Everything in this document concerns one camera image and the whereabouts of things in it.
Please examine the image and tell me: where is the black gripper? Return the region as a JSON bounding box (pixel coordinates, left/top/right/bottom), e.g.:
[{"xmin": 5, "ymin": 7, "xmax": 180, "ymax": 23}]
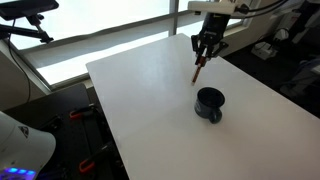
[{"xmin": 191, "ymin": 13, "xmax": 230, "ymax": 65}]

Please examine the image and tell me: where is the red marker pen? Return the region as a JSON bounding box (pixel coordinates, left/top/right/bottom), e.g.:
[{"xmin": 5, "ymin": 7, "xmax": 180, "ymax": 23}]
[{"xmin": 191, "ymin": 56, "xmax": 205, "ymax": 85}]

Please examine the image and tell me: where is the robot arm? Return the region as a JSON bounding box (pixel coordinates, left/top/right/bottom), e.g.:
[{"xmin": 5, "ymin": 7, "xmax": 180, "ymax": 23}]
[{"xmin": 187, "ymin": 0, "xmax": 289, "ymax": 67}]

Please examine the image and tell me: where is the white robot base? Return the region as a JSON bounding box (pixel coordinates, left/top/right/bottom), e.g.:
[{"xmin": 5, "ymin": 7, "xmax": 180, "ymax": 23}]
[{"xmin": 0, "ymin": 112, "xmax": 56, "ymax": 180}]

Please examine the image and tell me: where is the dark blue ceramic mug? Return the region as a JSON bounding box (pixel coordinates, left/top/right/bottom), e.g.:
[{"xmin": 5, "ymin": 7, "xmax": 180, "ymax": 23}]
[{"xmin": 194, "ymin": 87, "xmax": 225, "ymax": 124}]

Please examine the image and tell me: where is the black orange clamp far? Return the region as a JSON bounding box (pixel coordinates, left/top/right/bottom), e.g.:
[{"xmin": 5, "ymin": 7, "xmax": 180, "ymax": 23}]
[{"xmin": 69, "ymin": 105, "xmax": 96, "ymax": 120}]

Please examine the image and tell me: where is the black orange clamp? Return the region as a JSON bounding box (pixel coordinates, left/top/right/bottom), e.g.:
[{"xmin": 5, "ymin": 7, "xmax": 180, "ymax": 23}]
[
  {"xmin": 69, "ymin": 105, "xmax": 96, "ymax": 120},
  {"xmin": 78, "ymin": 142, "xmax": 114, "ymax": 174}
]

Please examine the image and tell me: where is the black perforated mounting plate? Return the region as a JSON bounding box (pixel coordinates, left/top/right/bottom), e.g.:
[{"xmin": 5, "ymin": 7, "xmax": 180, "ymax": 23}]
[{"xmin": 36, "ymin": 105, "xmax": 129, "ymax": 180}]

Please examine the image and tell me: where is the black orange clamp near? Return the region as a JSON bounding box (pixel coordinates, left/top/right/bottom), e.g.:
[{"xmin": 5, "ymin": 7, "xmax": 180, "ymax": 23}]
[{"xmin": 78, "ymin": 142, "xmax": 114, "ymax": 174}]

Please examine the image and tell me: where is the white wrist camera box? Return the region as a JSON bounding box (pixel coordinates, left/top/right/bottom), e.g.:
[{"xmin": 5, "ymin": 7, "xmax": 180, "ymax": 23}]
[{"xmin": 187, "ymin": 0, "xmax": 238, "ymax": 15}]

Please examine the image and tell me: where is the black camera on mount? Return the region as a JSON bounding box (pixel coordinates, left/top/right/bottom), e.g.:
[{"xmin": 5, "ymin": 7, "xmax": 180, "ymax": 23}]
[{"xmin": 0, "ymin": 0, "xmax": 59, "ymax": 20}]

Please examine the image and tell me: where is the black camera arm mount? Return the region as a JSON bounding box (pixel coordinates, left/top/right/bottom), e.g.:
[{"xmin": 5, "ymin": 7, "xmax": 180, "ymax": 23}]
[{"xmin": 0, "ymin": 14, "xmax": 53, "ymax": 43}]

